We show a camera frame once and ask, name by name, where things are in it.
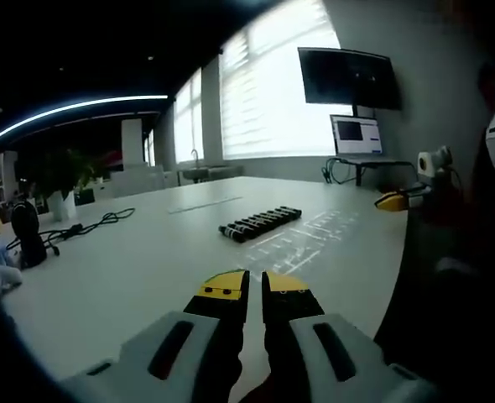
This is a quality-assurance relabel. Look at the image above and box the person's dark clothing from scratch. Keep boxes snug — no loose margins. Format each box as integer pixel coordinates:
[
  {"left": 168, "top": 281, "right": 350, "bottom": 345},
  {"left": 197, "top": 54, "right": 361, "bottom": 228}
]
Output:
[{"left": 372, "top": 60, "right": 495, "bottom": 403}]

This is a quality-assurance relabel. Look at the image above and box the black cable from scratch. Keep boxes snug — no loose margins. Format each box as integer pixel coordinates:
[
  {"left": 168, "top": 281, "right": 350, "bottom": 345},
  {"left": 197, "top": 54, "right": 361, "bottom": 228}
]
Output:
[{"left": 6, "top": 207, "right": 137, "bottom": 257}]

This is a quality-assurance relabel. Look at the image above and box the black wall monitor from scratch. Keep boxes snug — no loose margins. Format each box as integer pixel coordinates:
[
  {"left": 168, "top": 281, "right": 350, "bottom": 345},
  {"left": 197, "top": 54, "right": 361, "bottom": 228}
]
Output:
[{"left": 297, "top": 46, "right": 404, "bottom": 112}]

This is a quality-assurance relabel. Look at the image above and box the black rounded device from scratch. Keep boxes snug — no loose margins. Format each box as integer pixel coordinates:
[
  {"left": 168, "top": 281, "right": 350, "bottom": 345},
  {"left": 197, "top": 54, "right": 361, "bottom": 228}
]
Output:
[{"left": 10, "top": 200, "right": 49, "bottom": 270}]

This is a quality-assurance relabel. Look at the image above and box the green cable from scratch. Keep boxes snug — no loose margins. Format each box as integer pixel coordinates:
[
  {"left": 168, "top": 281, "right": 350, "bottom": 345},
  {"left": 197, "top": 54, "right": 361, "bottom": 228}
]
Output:
[{"left": 321, "top": 158, "right": 349, "bottom": 185}]

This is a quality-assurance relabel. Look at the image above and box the white window blind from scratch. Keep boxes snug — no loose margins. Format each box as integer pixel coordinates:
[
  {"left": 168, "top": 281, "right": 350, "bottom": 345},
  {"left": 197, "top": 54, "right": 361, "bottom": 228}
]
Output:
[{"left": 220, "top": 0, "right": 343, "bottom": 161}]

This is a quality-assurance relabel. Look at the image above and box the black laptop stand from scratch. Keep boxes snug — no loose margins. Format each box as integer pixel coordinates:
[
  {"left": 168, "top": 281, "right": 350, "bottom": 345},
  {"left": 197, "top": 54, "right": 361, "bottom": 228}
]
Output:
[{"left": 325, "top": 155, "right": 417, "bottom": 187}]

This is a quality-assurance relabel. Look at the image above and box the green potted plant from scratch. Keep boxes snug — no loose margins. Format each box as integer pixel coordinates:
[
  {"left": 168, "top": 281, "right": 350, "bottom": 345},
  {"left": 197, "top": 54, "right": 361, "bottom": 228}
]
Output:
[{"left": 31, "top": 147, "right": 104, "bottom": 222}]

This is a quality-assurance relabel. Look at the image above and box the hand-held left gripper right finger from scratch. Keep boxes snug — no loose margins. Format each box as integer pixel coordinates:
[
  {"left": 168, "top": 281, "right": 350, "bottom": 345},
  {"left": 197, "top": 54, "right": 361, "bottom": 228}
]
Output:
[{"left": 260, "top": 270, "right": 441, "bottom": 403}]

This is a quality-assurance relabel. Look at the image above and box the row of black markers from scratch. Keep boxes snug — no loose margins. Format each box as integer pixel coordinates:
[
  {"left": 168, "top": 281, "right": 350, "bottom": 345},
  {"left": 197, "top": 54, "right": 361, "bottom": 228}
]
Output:
[{"left": 217, "top": 204, "right": 304, "bottom": 245}]

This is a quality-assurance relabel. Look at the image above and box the ceiling light strip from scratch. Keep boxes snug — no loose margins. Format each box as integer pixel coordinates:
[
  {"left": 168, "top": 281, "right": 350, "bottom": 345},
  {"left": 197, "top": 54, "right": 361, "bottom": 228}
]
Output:
[{"left": 0, "top": 94, "right": 169, "bottom": 153}]

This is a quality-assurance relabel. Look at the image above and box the open laptop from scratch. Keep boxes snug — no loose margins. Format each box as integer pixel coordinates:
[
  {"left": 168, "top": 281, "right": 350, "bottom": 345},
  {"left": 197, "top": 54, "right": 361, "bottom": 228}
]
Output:
[{"left": 329, "top": 113, "right": 399, "bottom": 162}]

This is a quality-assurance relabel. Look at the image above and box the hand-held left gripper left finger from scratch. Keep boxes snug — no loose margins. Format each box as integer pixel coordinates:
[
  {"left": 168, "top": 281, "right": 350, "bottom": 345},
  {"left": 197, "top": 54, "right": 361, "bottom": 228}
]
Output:
[{"left": 60, "top": 268, "right": 251, "bottom": 403}]

